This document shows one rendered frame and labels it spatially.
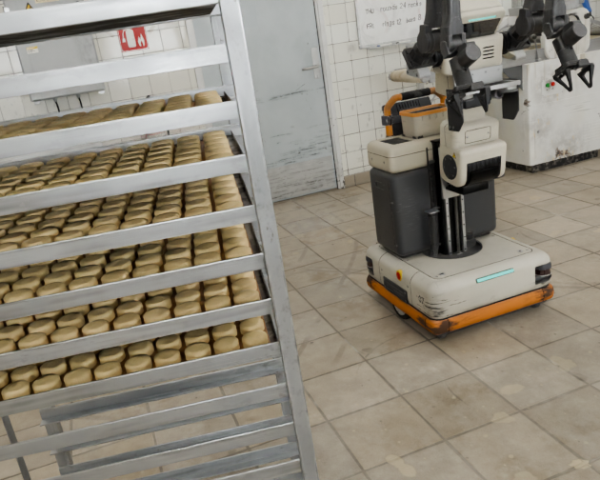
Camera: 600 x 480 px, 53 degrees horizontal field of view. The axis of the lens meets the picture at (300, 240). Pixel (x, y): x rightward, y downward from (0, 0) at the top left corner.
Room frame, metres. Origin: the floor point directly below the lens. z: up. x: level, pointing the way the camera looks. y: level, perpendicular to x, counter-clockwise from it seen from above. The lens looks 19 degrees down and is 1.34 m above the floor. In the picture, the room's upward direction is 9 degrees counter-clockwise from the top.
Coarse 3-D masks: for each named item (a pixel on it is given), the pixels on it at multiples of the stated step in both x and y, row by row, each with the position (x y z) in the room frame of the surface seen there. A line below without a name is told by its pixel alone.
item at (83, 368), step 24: (168, 336) 1.12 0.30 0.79; (192, 336) 1.11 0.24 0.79; (216, 336) 1.10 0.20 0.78; (240, 336) 1.11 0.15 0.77; (264, 336) 1.06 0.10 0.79; (72, 360) 1.08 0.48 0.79; (96, 360) 1.10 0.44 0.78; (120, 360) 1.08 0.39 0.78; (144, 360) 1.04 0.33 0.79; (168, 360) 1.03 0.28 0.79; (0, 384) 1.05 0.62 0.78; (24, 384) 1.02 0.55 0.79; (48, 384) 1.00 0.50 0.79; (72, 384) 1.00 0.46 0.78
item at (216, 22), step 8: (216, 16) 1.44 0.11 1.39; (216, 24) 1.44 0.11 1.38; (216, 32) 1.44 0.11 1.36; (216, 40) 1.44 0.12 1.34; (224, 40) 1.44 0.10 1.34; (224, 64) 1.44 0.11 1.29; (224, 72) 1.44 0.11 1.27; (224, 80) 1.44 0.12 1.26; (232, 120) 1.44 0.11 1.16; (240, 144) 1.44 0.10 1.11; (248, 176) 1.44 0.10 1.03; (248, 184) 1.44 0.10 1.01; (256, 224) 1.44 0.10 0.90; (272, 320) 1.44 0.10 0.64; (280, 376) 1.44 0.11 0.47; (288, 408) 1.44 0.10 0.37; (288, 440) 1.44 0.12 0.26; (296, 456) 1.44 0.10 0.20; (296, 472) 1.44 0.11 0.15
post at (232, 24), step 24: (240, 24) 0.99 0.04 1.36; (240, 48) 0.99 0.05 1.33; (240, 72) 0.99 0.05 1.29; (240, 96) 0.99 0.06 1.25; (240, 120) 0.99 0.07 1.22; (264, 168) 0.99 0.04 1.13; (264, 192) 0.99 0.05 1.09; (264, 216) 0.99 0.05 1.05; (264, 240) 0.99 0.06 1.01; (288, 312) 0.99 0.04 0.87; (288, 336) 0.99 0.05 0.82; (288, 360) 0.99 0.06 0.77; (288, 384) 0.99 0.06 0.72; (312, 456) 0.99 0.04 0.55
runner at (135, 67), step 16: (208, 48) 1.02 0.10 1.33; (224, 48) 1.02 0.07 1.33; (96, 64) 0.99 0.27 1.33; (112, 64) 1.00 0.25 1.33; (128, 64) 1.00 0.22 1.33; (144, 64) 1.00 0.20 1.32; (160, 64) 1.01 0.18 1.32; (176, 64) 1.01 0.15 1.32; (192, 64) 1.01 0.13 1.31; (208, 64) 1.02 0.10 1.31; (0, 80) 0.98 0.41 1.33; (16, 80) 0.98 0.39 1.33; (32, 80) 0.98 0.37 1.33; (48, 80) 0.98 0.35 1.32; (64, 80) 0.99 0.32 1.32; (80, 80) 0.99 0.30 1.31; (96, 80) 0.99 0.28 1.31; (112, 80) 1.00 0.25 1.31; (0, 96) 0.98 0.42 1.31
